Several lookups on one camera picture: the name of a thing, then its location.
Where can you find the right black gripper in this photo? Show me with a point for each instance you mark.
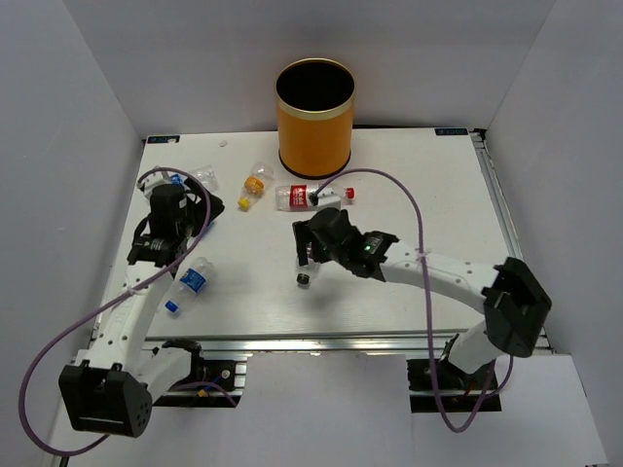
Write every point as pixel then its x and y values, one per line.
pixel 304 234

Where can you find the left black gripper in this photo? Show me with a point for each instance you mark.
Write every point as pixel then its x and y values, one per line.
pixel 200 206

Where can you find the black label small bottle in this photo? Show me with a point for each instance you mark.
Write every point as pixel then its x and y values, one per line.
pixel 307 273

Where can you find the red label water bottle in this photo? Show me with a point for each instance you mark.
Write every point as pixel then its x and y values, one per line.
pixel 295 197

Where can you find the blue cap pepsi bottle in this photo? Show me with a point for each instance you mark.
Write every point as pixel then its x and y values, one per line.
pixel 184 291

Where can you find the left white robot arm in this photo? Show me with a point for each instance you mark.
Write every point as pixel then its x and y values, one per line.
pixel 111 391

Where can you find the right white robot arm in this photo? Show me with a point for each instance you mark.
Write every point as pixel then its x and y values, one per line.
pixel 512 302

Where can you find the orange cylindrical bin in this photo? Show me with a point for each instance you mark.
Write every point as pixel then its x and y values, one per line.
pixel 314 112

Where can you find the blue corner sticker left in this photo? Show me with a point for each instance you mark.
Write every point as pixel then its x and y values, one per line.
pixel 163 139

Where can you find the blue corner sticker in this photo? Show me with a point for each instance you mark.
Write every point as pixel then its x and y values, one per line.
pixel 163 139
pixel 451 131

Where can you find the yellow cap small bottle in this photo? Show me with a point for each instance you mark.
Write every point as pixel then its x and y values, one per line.
pixel 256 184

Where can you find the blue corner sticker right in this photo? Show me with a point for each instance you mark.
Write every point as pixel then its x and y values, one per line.
pixel 451 131

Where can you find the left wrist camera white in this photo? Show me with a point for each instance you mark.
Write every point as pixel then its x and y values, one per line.
pixel 147 185

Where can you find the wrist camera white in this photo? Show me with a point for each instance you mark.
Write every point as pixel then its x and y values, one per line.
pixel 147 185
pixel 322 200

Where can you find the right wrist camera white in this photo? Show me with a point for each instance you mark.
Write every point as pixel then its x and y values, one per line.
pixel 322 200

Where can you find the aluminium table frame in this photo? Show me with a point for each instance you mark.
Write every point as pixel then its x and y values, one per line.
pixel 424 185

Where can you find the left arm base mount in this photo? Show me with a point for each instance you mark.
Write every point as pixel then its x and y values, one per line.
pixel 211 383

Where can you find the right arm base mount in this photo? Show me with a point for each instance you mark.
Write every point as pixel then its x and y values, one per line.
pixel 459 392

